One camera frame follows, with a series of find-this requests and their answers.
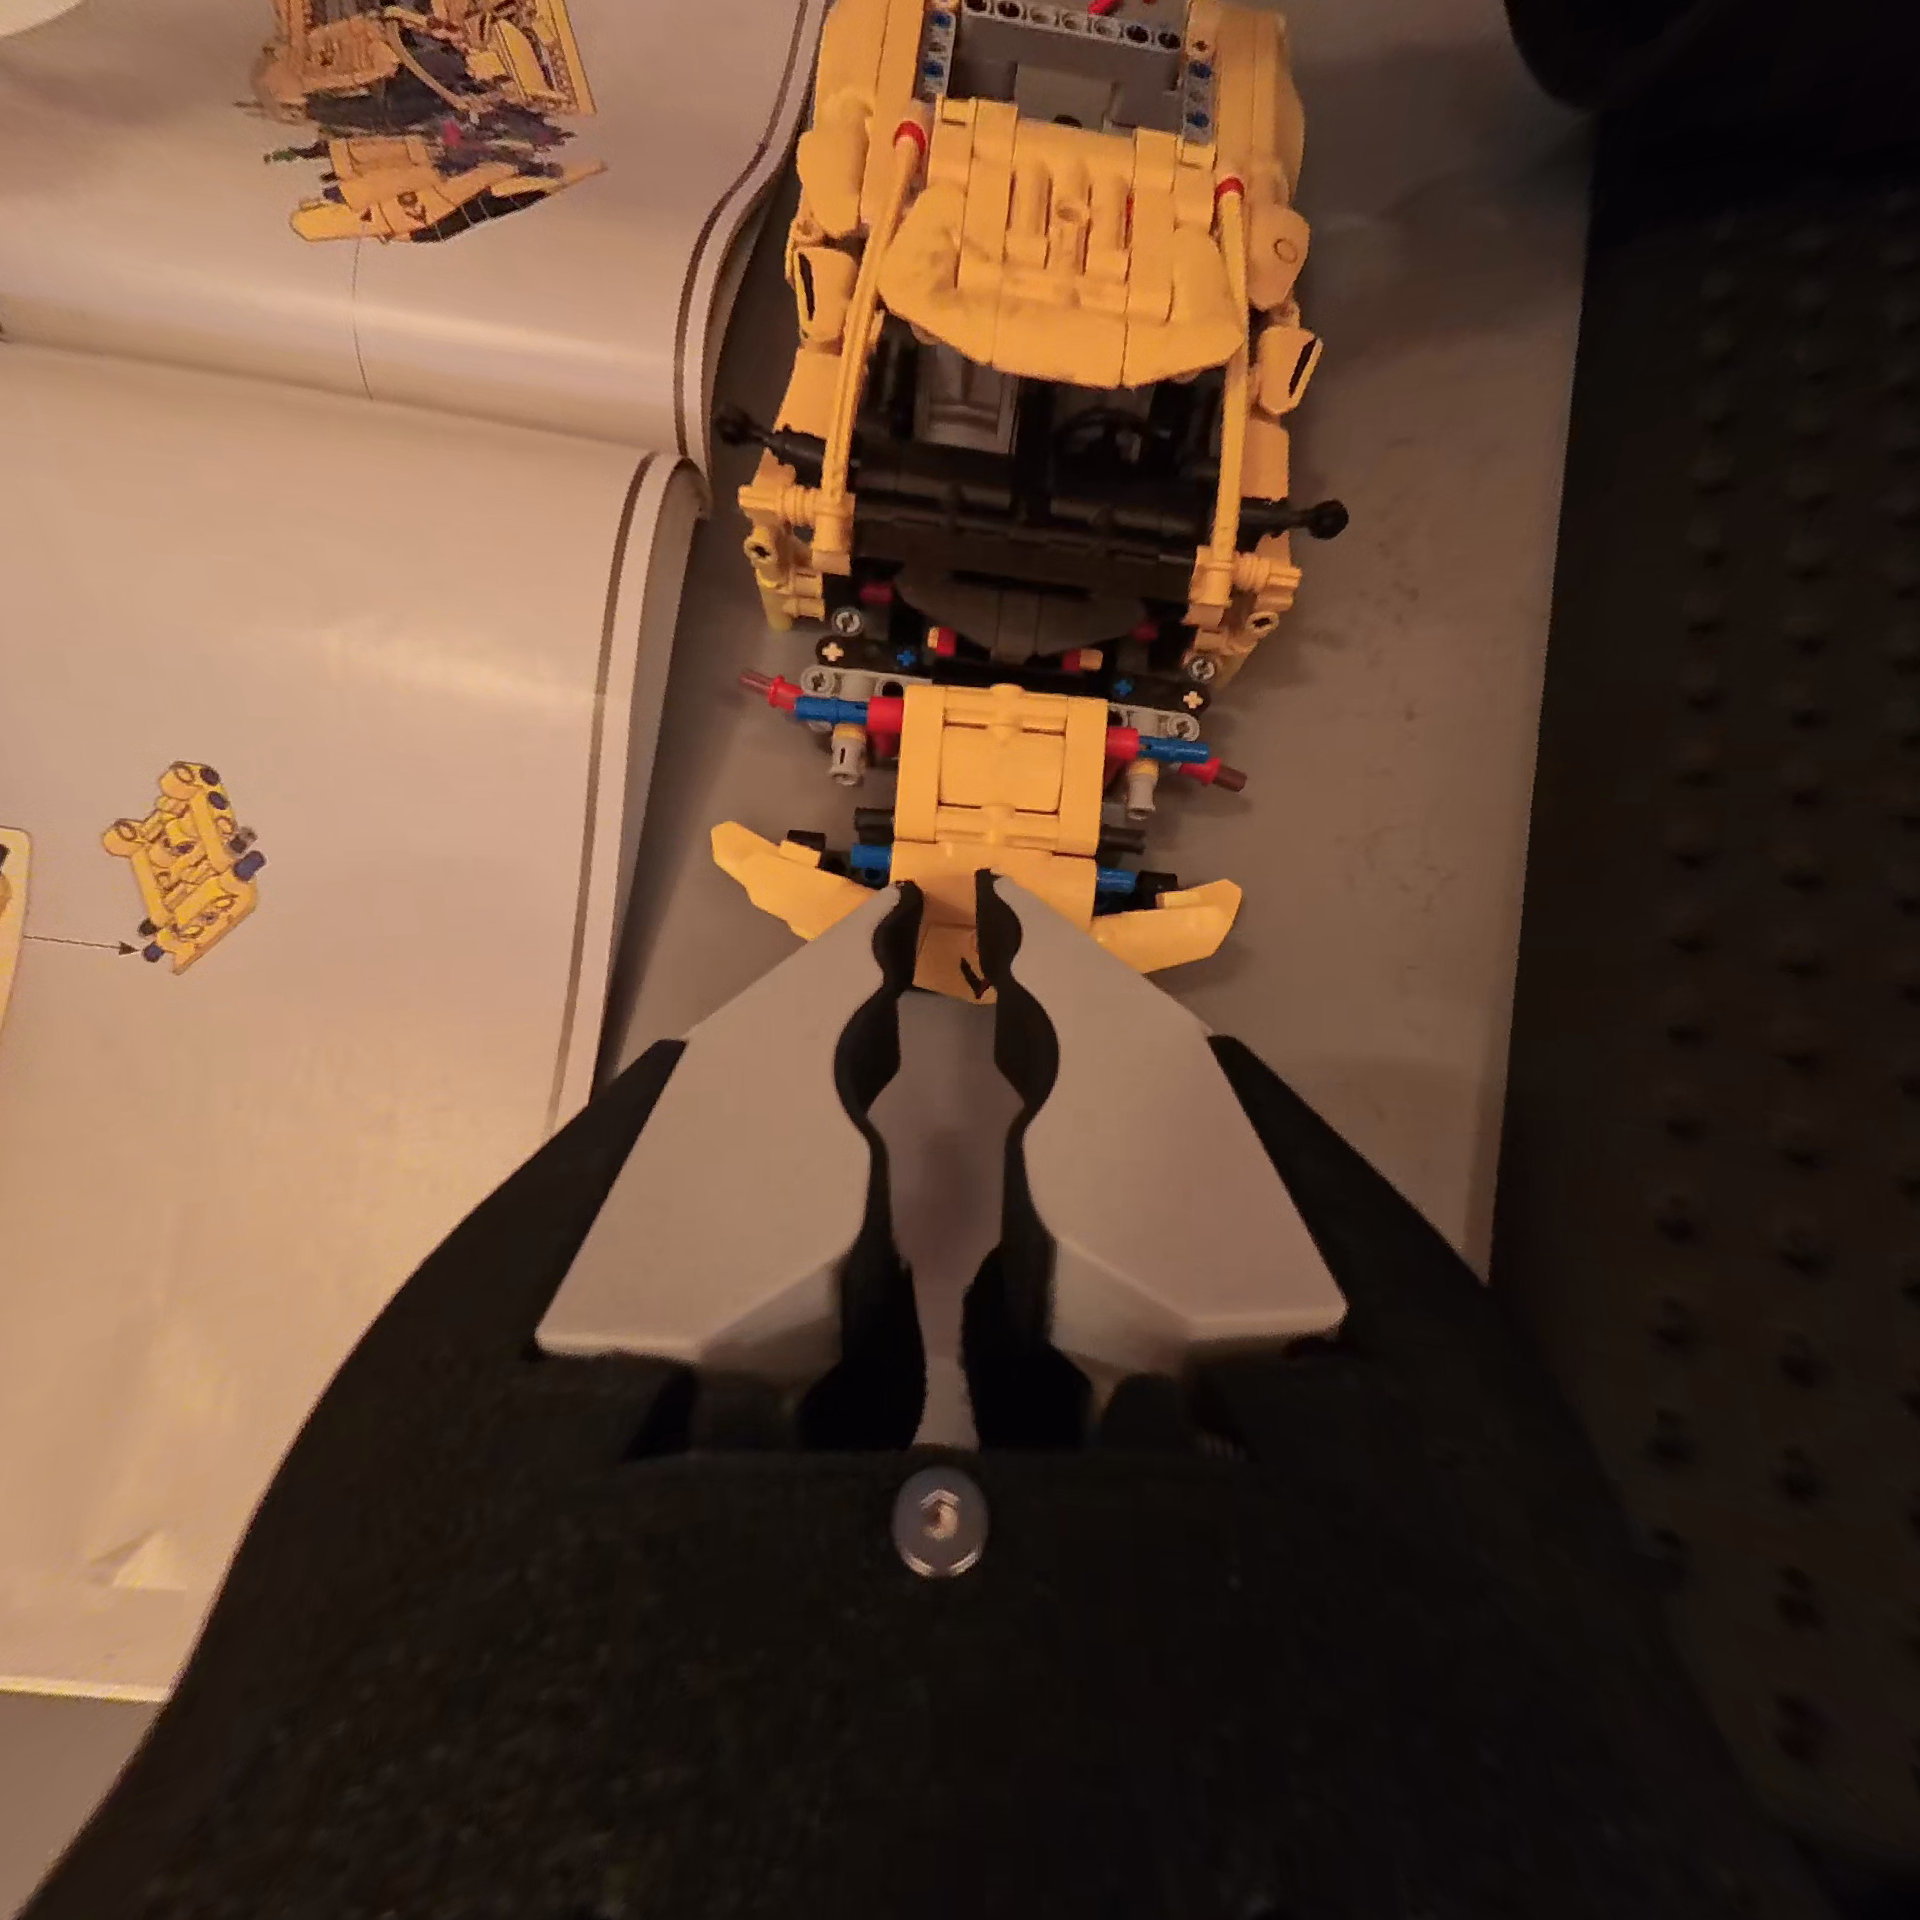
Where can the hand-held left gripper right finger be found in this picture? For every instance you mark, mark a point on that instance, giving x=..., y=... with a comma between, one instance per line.
x=1185, y=1201

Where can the open instruction booklet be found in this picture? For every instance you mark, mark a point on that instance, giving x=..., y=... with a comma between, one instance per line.
x=301, y=675

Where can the black dotted rubber mat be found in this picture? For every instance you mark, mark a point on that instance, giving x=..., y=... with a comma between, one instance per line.
x=1725, y=902

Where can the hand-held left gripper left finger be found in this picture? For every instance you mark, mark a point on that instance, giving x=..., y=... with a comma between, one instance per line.
x=721, y=1201

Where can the yellow brick model car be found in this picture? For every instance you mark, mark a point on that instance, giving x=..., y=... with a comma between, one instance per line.
x=1049, y=255

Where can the yellow brick hood panel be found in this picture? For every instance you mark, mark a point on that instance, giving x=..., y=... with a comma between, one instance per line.
x=997, y=781

